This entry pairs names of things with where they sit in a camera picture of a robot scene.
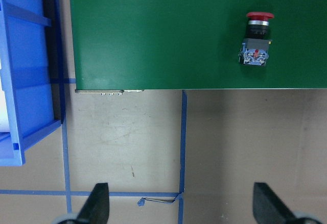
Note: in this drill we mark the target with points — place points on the blue bin with buttons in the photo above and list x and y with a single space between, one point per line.
25 80

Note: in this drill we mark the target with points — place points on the green conveyor belt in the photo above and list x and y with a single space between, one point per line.
136 45

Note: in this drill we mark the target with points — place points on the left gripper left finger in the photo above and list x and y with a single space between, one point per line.
97 207

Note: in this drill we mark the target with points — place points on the red push button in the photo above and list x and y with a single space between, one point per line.
255 46

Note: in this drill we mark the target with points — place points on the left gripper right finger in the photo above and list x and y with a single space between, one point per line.
268 208

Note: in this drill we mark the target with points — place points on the white foam pad source bin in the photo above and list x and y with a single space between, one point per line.
4 122

